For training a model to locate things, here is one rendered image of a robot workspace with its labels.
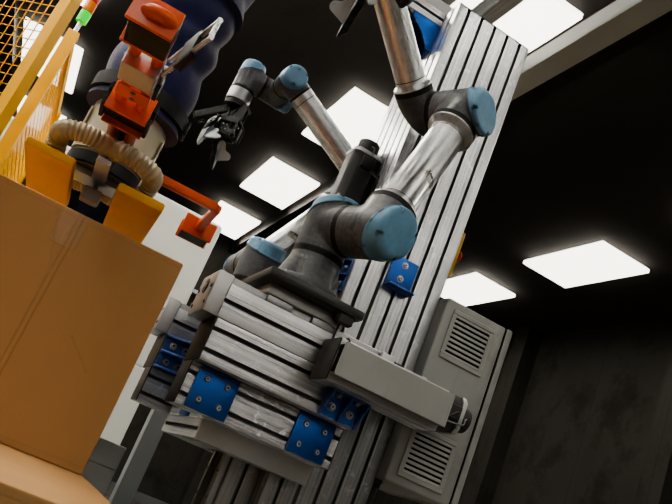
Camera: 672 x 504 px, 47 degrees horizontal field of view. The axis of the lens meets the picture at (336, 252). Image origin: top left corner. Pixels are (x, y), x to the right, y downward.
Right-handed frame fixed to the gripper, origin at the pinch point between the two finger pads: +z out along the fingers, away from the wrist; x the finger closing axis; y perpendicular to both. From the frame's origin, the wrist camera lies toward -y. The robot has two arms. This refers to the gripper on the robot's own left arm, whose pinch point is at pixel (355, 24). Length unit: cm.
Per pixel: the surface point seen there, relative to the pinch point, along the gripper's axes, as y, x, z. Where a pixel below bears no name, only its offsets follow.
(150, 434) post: -22, -131, 84
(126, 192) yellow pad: 23, -22, 47
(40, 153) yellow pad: 41, -24, 47
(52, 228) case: 32, -9, 62
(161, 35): 30, 25, 37
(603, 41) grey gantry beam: -138, -132, -158
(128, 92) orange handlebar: 31.4, -2.9, 35.7
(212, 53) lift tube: 20.6, -32.9, 4.8
